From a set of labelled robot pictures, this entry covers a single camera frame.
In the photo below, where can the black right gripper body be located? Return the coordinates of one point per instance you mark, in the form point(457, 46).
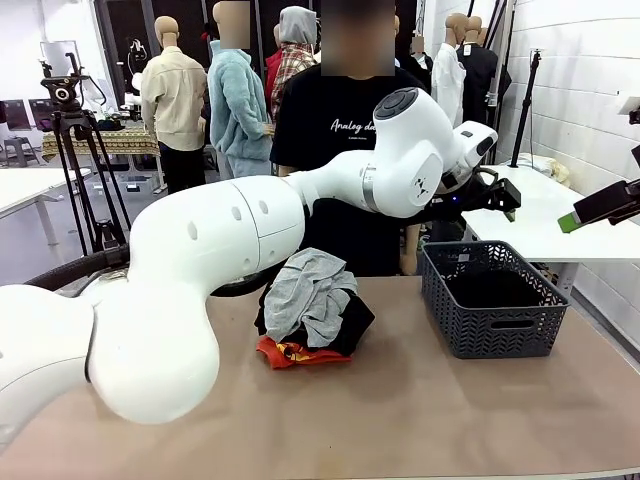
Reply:
point(629, 200)

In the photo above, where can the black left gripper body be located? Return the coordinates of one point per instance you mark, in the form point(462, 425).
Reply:
point(470, 206)

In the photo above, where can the grey t-shirt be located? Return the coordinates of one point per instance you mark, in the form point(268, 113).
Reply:
point(305, 290)

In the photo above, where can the red printed t-shirt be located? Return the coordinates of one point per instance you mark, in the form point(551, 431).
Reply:
point(300, 356)

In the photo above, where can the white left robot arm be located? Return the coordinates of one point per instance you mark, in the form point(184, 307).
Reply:
point(200, 240)

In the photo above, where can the person's left forearm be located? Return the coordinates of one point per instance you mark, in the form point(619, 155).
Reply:
point(411, 245)

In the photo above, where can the cream cloth bundle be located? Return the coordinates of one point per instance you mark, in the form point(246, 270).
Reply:
point(550, 167)

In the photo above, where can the white work table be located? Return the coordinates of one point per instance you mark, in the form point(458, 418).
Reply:
point(540, 235)

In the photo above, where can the black light stand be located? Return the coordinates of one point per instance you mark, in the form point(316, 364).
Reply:
point(525, 115)

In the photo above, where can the black shirt mannequin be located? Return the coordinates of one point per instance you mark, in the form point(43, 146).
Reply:
point(477, 85)

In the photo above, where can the white shirt mannequin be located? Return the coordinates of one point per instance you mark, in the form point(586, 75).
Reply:
point(447, 85)

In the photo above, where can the person in black t-shirt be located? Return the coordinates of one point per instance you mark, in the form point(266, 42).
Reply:
point(350, 240)

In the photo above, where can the grey plastic lattice basket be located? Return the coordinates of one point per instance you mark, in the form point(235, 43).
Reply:
point(500, 345)

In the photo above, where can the plaid hoodie mannequin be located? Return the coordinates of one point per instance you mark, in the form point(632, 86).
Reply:
point(295, 65)

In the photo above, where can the red jacket mannequin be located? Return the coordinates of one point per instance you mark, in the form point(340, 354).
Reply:
point(273, 70)

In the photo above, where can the light blue fleece mannequin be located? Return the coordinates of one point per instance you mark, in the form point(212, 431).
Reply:
point(235, 100)

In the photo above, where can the cream jacket mannequin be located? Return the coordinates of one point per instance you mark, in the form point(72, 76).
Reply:
point(175, 100)

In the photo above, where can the patterned tablecloth table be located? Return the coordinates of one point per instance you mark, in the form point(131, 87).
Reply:
point(125, 142)

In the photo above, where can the white height-adjustable table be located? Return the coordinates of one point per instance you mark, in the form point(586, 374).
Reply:
point(30, 187)

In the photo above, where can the dark computer monitor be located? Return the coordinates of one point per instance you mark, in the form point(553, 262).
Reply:
point(40, 110)
point(15, 115)

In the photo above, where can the grey metal stool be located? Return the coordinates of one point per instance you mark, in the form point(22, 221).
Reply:
point(20, 145)

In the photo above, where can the black camera tripod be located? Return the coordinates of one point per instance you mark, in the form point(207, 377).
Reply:
point(75, 122)

